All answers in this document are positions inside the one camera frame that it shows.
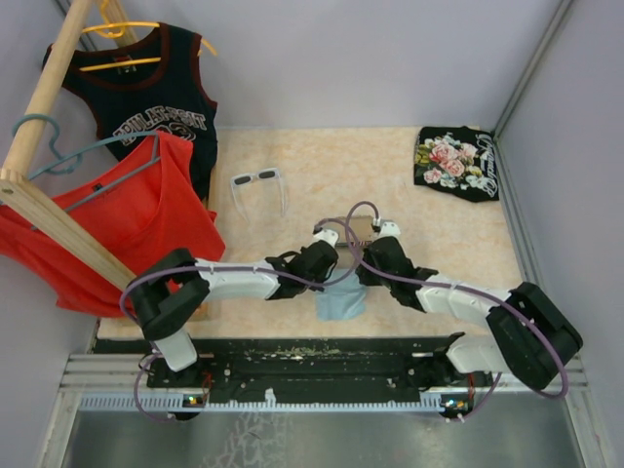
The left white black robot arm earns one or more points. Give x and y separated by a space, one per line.
164 297

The navy basketball tank top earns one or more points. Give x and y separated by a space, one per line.
151 85

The blue grey clothes hanger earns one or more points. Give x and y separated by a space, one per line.
67 164

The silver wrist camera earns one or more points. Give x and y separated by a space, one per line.
326 235
385 228

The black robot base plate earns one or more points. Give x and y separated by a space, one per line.
355 370

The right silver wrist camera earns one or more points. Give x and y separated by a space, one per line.
385 228

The red tank top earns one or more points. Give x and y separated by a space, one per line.
141 210

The light blue cleaning cloth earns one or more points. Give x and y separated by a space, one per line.
342 301

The black floral folded shirt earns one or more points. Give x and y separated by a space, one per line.
459 161

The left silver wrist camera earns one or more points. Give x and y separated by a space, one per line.
326 235

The white frame sunglasses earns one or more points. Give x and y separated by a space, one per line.
246 179

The yellow clothes hanger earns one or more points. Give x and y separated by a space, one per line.
117 27

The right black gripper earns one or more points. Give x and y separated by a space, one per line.
366 277

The newspaper print glasses case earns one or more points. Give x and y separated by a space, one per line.
364 234

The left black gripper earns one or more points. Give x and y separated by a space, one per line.
316 287

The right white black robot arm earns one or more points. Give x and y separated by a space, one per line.
529 336

